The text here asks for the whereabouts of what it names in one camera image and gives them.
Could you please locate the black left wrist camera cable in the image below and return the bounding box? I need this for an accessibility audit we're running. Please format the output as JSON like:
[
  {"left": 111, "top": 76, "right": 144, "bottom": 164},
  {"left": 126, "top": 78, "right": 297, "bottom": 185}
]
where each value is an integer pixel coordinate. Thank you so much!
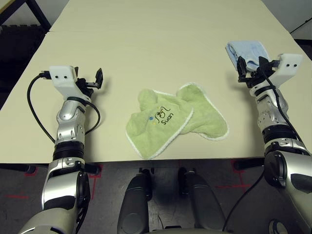
[{"left": 27, "top": 70, "right": 101, "bottom": 144}]

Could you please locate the grey bystander shoe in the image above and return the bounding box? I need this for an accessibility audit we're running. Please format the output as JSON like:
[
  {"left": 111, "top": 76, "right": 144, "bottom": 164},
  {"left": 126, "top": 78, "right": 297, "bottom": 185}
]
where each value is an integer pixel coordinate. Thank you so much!
[{"left": 268, "top": 219, "right": 286, "bottom": 234}]

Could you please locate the black slanted metal bar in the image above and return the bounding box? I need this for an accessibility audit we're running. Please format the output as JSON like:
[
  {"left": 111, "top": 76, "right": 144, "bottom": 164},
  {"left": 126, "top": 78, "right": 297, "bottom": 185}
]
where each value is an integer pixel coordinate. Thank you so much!
[{"left": 290, "top": 18, "right": 312, "bottom": 34}]

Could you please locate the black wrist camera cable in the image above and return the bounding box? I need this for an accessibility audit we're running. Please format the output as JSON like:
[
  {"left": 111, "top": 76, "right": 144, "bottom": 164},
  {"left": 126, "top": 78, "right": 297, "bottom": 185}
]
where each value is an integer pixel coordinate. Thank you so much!
[
  {"left": 27, "top": 70, "right": 101, "bottom": 144},
  {"left": 222, "top": 63, "right": 312, "bottom": 232}
]

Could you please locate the black metal table frame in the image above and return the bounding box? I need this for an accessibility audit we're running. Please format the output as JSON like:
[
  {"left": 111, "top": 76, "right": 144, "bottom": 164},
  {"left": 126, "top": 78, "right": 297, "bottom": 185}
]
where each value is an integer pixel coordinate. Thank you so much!
[{"left": 0, "top": 0, "right": 52, "bottom": 32}]

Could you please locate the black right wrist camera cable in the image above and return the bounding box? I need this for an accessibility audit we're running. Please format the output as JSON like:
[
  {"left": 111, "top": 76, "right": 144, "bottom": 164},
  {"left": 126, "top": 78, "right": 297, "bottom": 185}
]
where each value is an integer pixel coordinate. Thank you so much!
[{"left": 222, "top": 63, "right": 312, "bottom": 232}]

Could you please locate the light blue folded towel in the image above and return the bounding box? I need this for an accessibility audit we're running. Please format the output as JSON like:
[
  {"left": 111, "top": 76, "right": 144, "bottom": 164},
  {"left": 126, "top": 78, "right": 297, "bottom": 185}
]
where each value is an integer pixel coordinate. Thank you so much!
[{"left": 224, "top": 40, "right": 272, "bottom": 73}]

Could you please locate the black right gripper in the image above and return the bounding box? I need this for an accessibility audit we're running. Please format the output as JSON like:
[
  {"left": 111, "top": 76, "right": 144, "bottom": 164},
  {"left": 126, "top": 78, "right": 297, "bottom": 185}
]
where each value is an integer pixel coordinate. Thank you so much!
[{"left": 237, "top": 56, "right": 277, "bottom": 89}]

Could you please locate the grey robot left leg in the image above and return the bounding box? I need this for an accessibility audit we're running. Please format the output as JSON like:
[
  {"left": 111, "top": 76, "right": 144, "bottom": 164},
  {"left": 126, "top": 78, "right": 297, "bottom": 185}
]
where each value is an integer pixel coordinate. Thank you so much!
[{"left": 117, "top": 168, "right": 154, "bottom": 234}]

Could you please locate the grey robot leg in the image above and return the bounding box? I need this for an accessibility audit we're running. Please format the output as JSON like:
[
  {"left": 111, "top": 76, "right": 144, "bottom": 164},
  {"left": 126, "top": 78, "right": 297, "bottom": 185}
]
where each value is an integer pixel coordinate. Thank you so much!
[
  {"left": 178, "top": 167, "right": 226, "bottom": 232},
  {"left": 117, "top": 168, "right": 154, "bottom": 234}
]

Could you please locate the black foam floor mat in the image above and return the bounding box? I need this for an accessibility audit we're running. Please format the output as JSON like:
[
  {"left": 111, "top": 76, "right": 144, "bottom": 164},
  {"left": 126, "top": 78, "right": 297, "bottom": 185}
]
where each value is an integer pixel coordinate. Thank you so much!
[{"left": 0, "top": 24, "right": 49, "bottom": 110}]

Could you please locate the green terry towel white trim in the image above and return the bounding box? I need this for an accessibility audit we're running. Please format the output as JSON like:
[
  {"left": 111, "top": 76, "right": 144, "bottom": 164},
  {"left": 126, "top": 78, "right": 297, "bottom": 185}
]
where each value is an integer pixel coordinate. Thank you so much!
[{"left": 125, "top": 82, "right": 230, "bottom": 160}]

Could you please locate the grey robot right leg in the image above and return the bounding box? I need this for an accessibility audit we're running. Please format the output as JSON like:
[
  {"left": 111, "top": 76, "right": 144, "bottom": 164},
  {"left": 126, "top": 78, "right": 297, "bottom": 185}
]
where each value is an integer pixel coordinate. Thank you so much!
[{"left": 178, "top": 167, "right": 226, "bottom": 232}]

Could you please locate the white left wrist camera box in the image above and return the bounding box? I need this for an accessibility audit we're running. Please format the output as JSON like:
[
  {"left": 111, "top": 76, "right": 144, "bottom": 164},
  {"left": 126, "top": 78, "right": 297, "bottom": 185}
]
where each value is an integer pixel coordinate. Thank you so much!
[{"left": 48, "top": 65, "right": 93, "bottom": 101}]

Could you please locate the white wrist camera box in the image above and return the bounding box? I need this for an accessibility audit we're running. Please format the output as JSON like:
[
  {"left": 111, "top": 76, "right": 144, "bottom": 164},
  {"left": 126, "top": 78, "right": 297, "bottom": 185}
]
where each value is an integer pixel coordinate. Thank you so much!
[
  {"left": 48, "top": 65, "right": 93, "bottom": 101},
  {"left": 268, "top": 53, "right": 304, "bottom": 89}
]

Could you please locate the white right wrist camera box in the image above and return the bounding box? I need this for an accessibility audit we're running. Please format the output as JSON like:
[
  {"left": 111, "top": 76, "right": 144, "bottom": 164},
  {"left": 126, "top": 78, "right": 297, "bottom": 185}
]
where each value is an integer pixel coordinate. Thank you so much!
[{"left": 268, "top": 53, "right": 304, "bottom": 89}]

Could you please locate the beige robot torso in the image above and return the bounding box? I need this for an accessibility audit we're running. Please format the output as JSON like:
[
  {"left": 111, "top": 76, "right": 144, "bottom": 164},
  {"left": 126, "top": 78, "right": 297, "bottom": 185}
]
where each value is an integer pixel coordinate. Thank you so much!
[{"left": 143, "top": 225, "right": 229, "bottom": 234}]

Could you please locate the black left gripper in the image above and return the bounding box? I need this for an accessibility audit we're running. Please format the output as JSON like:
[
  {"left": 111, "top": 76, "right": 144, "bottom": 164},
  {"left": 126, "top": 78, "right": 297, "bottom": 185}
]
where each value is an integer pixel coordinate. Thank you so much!
[{"left": 74, "top": 66, "right": 104, "bottom": 99}]

